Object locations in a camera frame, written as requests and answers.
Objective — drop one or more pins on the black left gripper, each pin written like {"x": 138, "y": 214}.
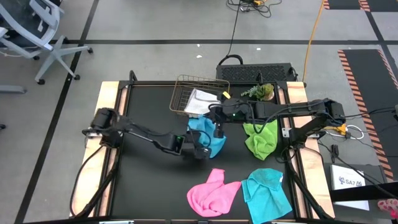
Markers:
{"x": 200, "y": 152}

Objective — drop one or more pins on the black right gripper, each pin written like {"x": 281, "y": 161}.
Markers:
{"x": 222, "y": 110}

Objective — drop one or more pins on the pink microfiber towel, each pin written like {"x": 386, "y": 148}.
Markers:
{"x": 211, "y": 196}

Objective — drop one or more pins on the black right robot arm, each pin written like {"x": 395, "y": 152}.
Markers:
{"x": 295, "y": 109}

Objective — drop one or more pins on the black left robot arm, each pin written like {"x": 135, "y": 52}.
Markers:
{"x": 105, "y": 121}

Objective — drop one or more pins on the green microfiber towel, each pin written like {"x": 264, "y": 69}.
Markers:
{"x": 262, "y": 140}

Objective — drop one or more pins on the teal microfiber towel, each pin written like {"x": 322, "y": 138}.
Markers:
{"x": 264, "y": 196}

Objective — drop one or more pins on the yellow tag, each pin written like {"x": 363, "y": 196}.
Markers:
{"x": 226, "y": 95}

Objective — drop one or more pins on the small green potted plant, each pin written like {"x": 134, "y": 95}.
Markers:
{"x": 266, "y": 91}

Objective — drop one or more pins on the black perforated computer case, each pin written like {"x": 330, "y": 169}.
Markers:
{"x": 248, "y": 73}

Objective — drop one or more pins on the wooden table side board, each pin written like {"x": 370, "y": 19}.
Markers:
{"x": 93, "y": 174}
{"x": 315, "y": 174}

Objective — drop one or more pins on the black power adapter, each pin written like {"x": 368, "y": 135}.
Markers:
{"x": 335, "y": 149}

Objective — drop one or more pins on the white labelled box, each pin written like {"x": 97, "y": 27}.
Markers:
{"x": 345, "y": 174}

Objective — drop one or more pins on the black hazard-striped floor mat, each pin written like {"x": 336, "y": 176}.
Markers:
{"x": 342, "y": 3}
{"x": 367, "y": 93}

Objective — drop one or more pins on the black beam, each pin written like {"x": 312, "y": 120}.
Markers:
{"x": 373, "y": 191}

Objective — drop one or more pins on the pink patterned object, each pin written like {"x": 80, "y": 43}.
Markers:
{"x": 388, "y": 207}

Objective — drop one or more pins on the silver metal bracket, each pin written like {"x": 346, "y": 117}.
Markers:
{"x": 286, "y": 132}

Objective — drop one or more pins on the black table frame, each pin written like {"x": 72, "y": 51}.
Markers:
{"x": 146, "y": 83}

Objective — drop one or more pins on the black diagonal frame strut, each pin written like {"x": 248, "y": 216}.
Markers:
{"x": 306, "y": 191}
{"x": 101, "y": 188}

